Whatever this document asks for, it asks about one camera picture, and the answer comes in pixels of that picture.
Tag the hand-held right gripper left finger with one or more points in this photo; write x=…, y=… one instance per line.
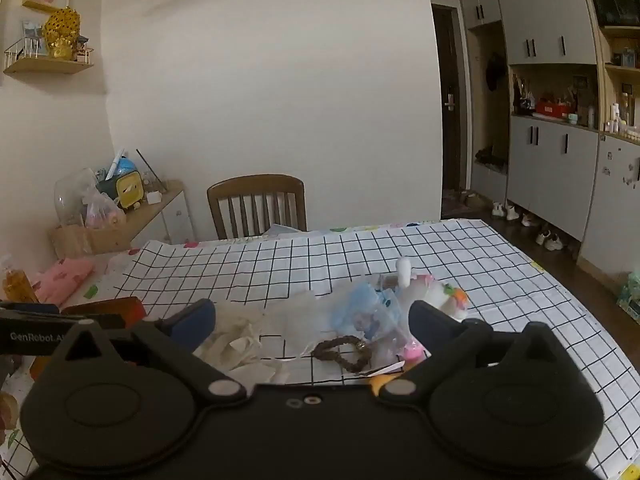
x=196, y=317

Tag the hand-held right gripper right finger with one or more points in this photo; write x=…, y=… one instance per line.
x=419, y=316

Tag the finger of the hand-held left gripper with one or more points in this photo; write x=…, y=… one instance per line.
x=30, y=307
x=30, y=335

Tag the white cloth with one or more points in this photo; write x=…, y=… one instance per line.
x=235, y=335

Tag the red tin box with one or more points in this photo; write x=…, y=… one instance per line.
x=120, y=307

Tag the translucent plastic bag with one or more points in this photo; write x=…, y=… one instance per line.
x=295, y=310

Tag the amber drink bottle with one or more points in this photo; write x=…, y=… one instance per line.
x=17, y=285

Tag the white plush toy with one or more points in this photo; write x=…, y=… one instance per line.
x=435, y=292

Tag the small pink toy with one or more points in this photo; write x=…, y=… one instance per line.
x=412, y=352

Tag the pink printed cloth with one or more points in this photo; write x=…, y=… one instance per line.
x=65, y=277

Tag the colourful dotted white tablecloth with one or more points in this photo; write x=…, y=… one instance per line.
x=100, y=280

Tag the cardboard box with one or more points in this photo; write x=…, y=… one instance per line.
x=80, y=240

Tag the black checked white tablecloth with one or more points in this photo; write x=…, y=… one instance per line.
x=350, y=260

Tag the wooden side cabinet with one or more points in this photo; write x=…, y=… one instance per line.
x=172, y=220

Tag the clear glass jar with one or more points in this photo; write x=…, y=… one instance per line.
x=70, y=195

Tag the plastic bag of colourful items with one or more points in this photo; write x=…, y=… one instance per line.
x=102, y=212

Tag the light blue folded cloth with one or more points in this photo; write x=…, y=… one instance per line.
x=282, y=230

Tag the white charger block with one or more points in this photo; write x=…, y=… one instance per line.
x=154, y=198

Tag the white shoe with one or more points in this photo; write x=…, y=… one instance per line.
x=542, y=237
x=530, y=220
x=498, y=209
x=554, y=244
x=512, y=212

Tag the wooden chair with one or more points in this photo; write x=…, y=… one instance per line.
x=255, y=186

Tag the thin dark stick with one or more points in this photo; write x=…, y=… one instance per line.
x=151, y=171

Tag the green packet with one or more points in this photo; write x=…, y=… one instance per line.
x=631, y=295

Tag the red storage box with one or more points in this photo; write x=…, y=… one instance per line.
x=552, y=109

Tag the hanging dark bag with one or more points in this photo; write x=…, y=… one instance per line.
x=495, y=72

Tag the dark door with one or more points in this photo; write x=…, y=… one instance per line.
x=450, y=60

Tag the blue card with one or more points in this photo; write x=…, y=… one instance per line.
x=31, y=37

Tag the gold ornament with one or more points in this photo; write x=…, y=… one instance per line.
x=61, y=32

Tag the row of cosmetic bottles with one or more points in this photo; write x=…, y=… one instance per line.
x=625, y=110

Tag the grey wardrobe cabinet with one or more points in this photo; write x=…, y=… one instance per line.
x=545, y=20

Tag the wooden wall shelf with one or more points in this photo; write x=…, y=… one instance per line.
x=45, y=65

